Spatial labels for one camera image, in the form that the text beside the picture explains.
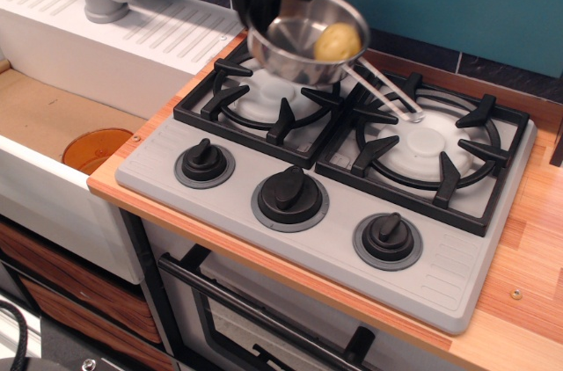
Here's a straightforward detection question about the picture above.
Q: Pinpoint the black left stove knob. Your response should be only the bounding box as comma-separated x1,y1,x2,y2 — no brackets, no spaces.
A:
174,138,236,190

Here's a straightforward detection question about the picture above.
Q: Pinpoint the black braided cable lower left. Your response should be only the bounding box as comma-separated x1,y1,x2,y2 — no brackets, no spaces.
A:
0,299,30,371

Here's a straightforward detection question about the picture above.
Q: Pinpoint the black left burner grate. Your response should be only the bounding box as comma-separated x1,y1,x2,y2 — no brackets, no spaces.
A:
173,43,367,169

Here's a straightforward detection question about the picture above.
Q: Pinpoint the black middle stove knob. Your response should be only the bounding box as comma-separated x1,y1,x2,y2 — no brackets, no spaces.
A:
251,166,330,233

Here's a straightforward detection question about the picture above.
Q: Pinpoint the toy oven door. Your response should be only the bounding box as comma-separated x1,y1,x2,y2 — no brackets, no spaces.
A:
143,222,456,370

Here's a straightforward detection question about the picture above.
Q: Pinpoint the black right burner grate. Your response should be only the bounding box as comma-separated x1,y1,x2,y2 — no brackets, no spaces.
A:
315,73,530,236

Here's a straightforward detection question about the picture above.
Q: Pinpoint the black right stove knob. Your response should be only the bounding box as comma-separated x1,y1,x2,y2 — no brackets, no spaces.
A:
353,213,423,272

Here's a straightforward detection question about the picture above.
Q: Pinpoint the wooden drawer front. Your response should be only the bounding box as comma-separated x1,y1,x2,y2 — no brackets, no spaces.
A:
1,217,174,370

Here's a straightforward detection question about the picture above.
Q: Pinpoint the white toy sink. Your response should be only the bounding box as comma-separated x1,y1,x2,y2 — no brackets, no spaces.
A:
1,0,241,284

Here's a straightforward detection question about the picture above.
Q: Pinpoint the grey toy stove top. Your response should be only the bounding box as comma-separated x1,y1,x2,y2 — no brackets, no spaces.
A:
113,31,536,337

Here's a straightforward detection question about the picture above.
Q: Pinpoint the orange plastic plate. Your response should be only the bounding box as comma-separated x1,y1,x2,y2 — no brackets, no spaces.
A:
62,127,133,175

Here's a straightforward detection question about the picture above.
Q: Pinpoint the stainless steel pot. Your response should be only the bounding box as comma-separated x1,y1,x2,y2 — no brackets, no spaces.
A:
247,0,424,123

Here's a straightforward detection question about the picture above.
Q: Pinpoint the yellow toy potato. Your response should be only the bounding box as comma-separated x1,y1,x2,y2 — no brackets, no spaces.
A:
313,23,362,62

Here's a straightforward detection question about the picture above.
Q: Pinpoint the black burner grate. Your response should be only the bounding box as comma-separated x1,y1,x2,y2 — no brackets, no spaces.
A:
173,43,367,169
315,73,530,236

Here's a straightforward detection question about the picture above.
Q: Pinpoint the black stove knob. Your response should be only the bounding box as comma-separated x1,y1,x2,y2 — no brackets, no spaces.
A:
174,138,236,190
251,166,330,233
353,213,423,272

